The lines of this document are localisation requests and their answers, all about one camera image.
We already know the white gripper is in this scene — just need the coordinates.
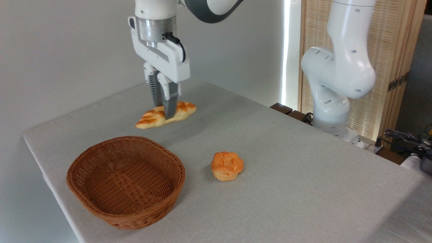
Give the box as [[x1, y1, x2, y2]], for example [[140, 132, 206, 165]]
[[128, 16, 191, 119]]

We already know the long braided bread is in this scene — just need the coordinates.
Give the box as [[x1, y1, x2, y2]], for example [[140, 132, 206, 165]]
[[135, 101, 197, 130]]

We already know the round muffin bread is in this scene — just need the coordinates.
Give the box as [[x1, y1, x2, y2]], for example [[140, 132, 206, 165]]
[[210, 151, 245, 182]]

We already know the brown wicker basket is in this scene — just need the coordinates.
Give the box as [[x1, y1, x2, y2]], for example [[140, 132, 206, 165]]
[[66, 135, 186, 231]]

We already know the dark wooden block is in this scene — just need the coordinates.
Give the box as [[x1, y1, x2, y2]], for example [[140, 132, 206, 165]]
[[287, 110, 313, 126], [270, 103, 294, 115]]

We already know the grey tablecloth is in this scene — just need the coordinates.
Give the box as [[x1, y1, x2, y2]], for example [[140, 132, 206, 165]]
[[23, 79, 432, 243]]

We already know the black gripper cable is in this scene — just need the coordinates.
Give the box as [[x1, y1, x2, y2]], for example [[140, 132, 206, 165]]
[[163, 32, 186, 63]]

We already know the black cable bundle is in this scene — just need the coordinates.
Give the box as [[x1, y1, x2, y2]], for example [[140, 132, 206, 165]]
[[383, 125, 432, 160]]

